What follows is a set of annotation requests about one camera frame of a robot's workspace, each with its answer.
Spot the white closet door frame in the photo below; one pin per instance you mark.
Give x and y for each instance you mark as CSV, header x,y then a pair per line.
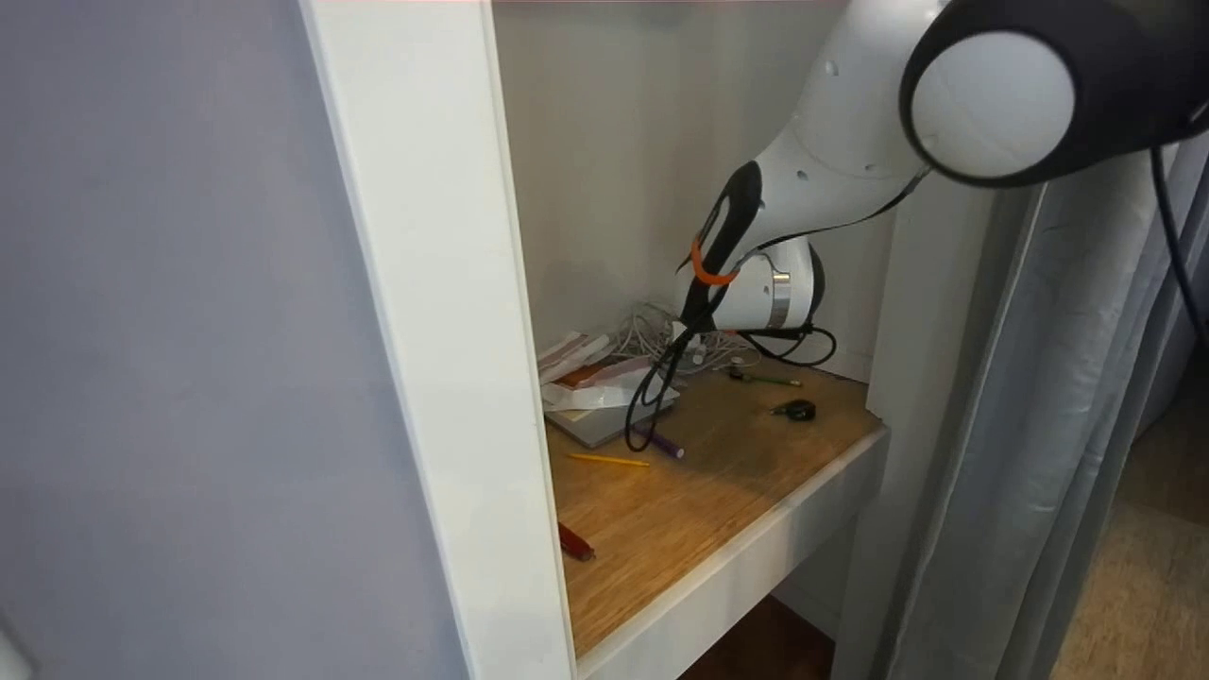
x,y
427,316

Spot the wooden table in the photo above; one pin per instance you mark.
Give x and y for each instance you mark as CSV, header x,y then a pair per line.
x,y
704,504

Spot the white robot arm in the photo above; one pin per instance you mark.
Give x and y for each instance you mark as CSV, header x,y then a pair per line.
x,y
854,127

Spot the purple marker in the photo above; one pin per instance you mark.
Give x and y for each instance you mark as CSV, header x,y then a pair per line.
x,y
667,448

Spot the white pink-edged envelope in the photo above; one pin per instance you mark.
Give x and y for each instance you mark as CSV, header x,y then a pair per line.
x,y
567,358

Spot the grey curtain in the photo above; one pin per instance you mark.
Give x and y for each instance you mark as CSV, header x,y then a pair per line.
x,y
1008,441

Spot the yellow pencil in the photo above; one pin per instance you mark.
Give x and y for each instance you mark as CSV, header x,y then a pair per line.
x,y
611,458

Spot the dark green tape measure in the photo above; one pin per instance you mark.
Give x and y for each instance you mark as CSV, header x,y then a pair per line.
x,y
795,409

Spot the green pencil with orange eraser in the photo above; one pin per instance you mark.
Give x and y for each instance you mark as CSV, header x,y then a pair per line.
x,y
756,374

